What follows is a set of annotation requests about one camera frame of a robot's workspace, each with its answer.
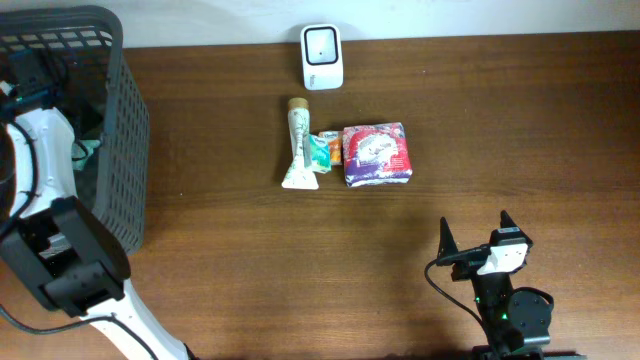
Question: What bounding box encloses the orange tissue pack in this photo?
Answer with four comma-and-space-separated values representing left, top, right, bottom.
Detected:
319, 131, 343, 166

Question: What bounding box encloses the green tissue pack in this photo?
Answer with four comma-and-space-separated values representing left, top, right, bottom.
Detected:
309, 135, 331, 173

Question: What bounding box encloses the white bamboo print tube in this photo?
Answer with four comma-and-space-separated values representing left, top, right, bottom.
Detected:
281, 97, 319, 190

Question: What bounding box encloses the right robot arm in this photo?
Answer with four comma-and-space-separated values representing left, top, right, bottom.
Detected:
429, 211, 554, 359

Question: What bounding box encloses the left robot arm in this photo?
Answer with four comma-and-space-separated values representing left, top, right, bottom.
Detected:
1, 49, 194, 359

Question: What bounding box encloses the grey plastic mesh basket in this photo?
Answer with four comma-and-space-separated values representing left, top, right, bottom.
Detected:
1, 5, 150, 255

